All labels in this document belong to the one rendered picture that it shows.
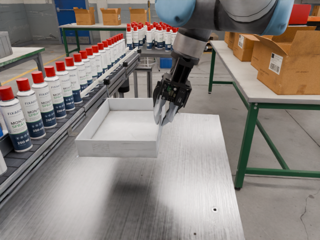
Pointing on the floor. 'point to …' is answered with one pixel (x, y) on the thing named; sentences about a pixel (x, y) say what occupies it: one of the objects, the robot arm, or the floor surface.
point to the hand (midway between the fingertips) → (160, 120)
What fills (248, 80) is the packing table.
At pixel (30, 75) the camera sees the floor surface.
